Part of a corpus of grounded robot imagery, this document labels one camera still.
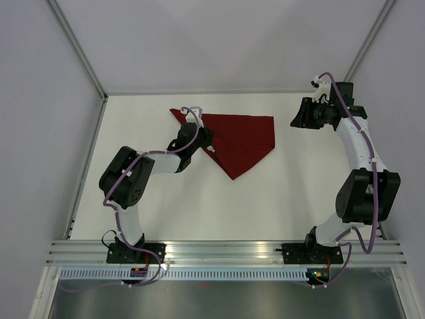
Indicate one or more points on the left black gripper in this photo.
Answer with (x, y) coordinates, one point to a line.
(208, 134)

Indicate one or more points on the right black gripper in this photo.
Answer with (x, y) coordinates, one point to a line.
(303, 117)

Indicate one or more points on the dark red cloth napkin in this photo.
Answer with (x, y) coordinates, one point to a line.
(240, 141)

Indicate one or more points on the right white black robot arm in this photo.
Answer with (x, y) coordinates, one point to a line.
(367, 195)

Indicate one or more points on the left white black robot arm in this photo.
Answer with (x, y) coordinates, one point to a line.
(125, 179)

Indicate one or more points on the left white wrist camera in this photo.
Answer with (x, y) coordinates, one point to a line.
(193, 115)

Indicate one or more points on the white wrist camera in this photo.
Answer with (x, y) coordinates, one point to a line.
(322, 90)
(193, 115)

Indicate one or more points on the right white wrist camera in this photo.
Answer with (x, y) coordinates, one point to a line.
(322, 90)

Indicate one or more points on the left aluminium side rail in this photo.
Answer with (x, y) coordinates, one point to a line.
(84, 169)

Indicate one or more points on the front aluminium rail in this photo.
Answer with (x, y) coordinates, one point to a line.
(269, 254)

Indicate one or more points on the right aluminium frame post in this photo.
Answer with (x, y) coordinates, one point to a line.
(370, 39)

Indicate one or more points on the aluminium frame post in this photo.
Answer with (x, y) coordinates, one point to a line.
(76, 47)
(370, 39)

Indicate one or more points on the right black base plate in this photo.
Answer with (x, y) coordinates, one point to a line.
(301, 254)

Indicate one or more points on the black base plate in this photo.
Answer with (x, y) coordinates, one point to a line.
(119, 253)
(301, 254)

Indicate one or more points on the left aluminium frame post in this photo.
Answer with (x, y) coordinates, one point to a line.
(76, 47)

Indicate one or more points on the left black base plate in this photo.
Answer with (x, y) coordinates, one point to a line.
(119, 253)

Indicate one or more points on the white slotted cable duct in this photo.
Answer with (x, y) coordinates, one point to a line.
(182, 273)

